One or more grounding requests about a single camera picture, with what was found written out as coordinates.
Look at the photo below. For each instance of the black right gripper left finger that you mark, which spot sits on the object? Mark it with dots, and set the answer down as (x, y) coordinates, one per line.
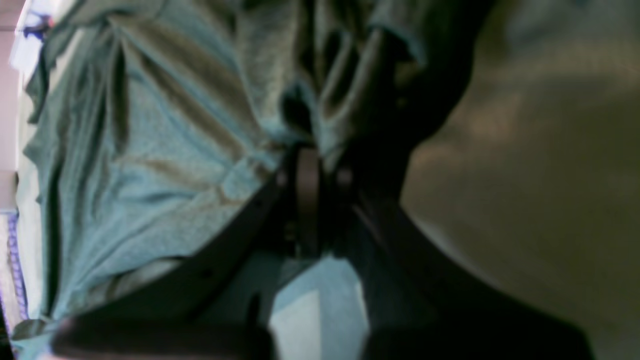
(215, 305)

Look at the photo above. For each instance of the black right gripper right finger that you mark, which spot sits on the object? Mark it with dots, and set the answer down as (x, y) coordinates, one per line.
(421, 303)

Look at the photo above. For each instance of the green T-shirt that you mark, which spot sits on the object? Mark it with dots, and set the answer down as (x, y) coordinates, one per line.
(156, 120)

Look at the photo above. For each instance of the light green table cloth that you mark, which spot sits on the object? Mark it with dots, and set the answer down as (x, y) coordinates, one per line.
(531, 184)

